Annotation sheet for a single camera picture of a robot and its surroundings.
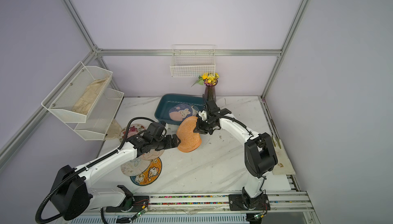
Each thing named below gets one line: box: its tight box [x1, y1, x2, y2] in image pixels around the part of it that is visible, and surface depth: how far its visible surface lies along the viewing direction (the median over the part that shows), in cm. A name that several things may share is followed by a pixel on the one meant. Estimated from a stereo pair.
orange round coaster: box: [176, 116, 202, 153], surface depth 87 cm
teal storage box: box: [154, 93, 205, 126], surface depth 114 cm
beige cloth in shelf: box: [72, 76, 109, 116], surface depth 81 cm
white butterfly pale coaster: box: [120, 156, 151, 177], surface depth 86 cm
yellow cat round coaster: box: [129, 157, 163, 187], surface depth 84 cm
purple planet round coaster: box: [168, 103, 193, 122], surface depth 110 cm
